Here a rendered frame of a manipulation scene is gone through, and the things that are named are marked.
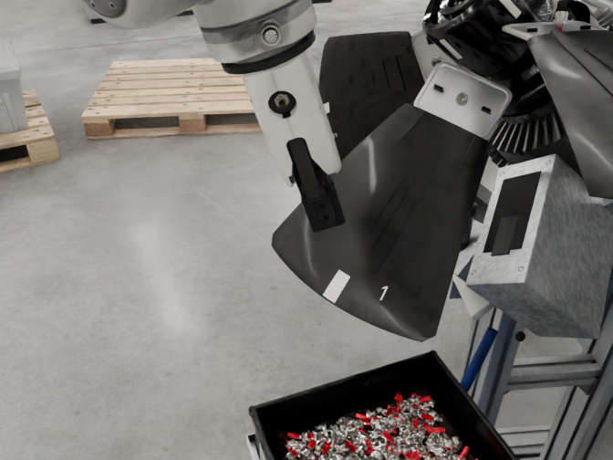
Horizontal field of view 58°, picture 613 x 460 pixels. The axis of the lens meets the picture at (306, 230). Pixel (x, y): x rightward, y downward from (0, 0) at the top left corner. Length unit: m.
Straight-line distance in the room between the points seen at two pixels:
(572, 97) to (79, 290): 1.98
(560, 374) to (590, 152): 0.75
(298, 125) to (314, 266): 0.23
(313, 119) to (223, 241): 1.94
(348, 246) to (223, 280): 1.57
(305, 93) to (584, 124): 0.19
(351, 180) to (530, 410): 1.30
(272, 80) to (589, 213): 0.39
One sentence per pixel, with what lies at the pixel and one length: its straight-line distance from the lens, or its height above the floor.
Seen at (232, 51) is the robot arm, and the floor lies 1.22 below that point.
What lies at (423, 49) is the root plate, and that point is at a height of 1.14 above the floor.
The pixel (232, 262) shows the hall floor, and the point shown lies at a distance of 2.21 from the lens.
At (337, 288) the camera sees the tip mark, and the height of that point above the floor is 0.96.
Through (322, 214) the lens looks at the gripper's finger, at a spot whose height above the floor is 1.07.
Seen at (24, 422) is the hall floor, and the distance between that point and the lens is 1.85.
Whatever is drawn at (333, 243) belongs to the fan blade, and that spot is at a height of 0.99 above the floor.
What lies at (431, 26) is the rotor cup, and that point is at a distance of 0.64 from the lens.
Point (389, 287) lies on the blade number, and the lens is 0.56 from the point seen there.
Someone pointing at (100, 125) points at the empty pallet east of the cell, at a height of 0.09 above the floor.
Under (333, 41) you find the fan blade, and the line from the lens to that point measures 0.91.
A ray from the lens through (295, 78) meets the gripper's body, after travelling 0.40.
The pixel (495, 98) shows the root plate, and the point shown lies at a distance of 0.64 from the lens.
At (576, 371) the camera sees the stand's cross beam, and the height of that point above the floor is 0.58.
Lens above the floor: 1.34
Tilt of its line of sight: 34 degrees down
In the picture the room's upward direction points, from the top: straight up
